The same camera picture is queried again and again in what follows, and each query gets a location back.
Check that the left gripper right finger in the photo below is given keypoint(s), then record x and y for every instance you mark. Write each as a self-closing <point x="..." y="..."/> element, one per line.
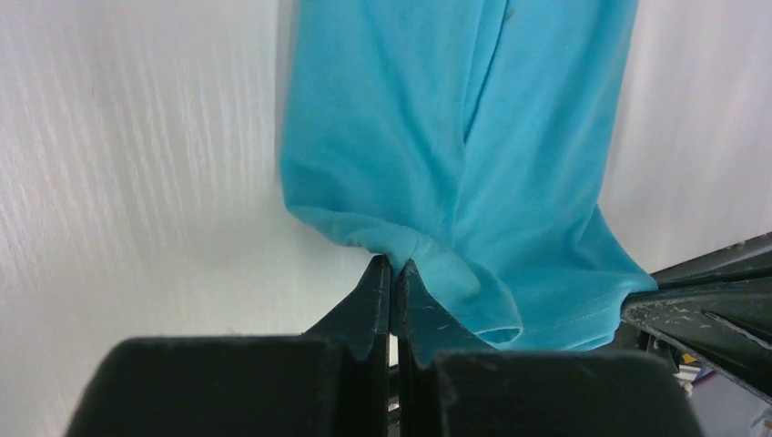
<point x="454" y="384"/>

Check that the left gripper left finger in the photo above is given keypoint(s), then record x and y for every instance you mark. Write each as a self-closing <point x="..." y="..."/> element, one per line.
<point x="332" y="380"/>

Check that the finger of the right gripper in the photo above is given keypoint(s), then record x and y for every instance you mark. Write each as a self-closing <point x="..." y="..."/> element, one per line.
<point x="747" y="259"/>
<point x="726" y="325"/>

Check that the turquoise t shirt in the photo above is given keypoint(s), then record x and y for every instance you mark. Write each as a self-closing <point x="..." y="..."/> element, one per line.
<point x="470" y="138"/>

